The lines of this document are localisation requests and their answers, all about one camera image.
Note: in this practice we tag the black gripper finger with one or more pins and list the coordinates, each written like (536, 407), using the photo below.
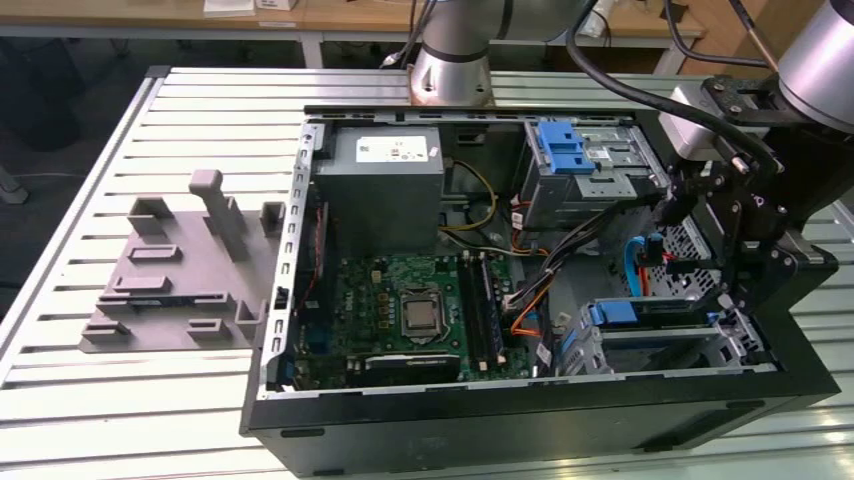
(695, 192)
(775, 275)

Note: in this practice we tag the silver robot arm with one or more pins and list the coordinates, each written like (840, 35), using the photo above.
(454, 60)

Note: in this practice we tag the metal disk bay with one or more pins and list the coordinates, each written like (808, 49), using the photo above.
(588, 357)

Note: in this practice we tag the metal drive cage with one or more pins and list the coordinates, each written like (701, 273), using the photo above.
(554, 200)

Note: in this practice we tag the blue drive latch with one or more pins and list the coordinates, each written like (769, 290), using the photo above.
(564, 150)

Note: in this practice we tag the wooden cabinet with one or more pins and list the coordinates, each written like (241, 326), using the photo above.
(788, 15)

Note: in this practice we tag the white plastic bag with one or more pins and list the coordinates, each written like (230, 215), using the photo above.
(600, 15)

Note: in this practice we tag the RAM stick with blue label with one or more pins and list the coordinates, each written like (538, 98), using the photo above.
(493, 310)

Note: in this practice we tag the grey power supply unit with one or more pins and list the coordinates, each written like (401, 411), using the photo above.
(381, 210)

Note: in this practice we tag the silver CPU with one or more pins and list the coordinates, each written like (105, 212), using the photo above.
(422, 316)

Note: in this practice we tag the green motherboard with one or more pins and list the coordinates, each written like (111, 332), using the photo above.
(374, 300)

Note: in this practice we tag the black graphics card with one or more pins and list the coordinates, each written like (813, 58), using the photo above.
(408, 367)

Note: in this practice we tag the black open PC case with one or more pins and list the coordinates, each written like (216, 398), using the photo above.
(468, 430)

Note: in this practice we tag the small white box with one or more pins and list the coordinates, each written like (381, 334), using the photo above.
(277, 4)

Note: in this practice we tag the grey parts rack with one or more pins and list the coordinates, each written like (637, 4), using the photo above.
(188, 270)

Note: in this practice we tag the white paper box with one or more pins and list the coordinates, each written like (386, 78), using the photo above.
(228, 7)

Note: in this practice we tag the loose RAM stick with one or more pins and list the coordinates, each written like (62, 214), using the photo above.
(168, 301)

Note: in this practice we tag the wooden desk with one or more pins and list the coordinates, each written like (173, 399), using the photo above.
(168, 22)

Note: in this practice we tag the grey metal desk foot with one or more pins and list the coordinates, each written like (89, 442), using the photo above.
(14, 187)

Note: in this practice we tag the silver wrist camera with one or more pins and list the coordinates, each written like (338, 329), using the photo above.
(688, 135)

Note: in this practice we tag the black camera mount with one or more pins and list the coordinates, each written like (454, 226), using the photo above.
(741, 97)

